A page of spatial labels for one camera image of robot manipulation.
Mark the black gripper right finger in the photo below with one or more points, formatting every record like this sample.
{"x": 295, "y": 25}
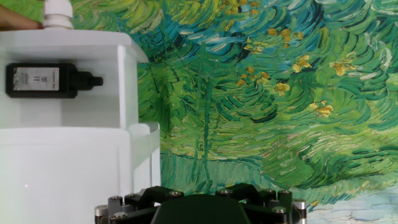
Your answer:
{"x": 267, "y": 202}

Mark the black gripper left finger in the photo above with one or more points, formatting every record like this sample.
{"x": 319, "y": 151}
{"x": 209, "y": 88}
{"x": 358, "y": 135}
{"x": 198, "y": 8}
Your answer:
{"x": 136, "y": 202}

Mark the white plastic drawer cabinet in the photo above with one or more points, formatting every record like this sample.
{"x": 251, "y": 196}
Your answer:
{"x": 62, "y": 174}

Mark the green painted print tablecloth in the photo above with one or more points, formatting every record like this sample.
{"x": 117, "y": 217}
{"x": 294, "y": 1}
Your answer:
{"x": 280, "y": 124}

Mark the black bottle with label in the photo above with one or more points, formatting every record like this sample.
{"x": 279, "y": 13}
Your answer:
{"x": 46, "y": 81}

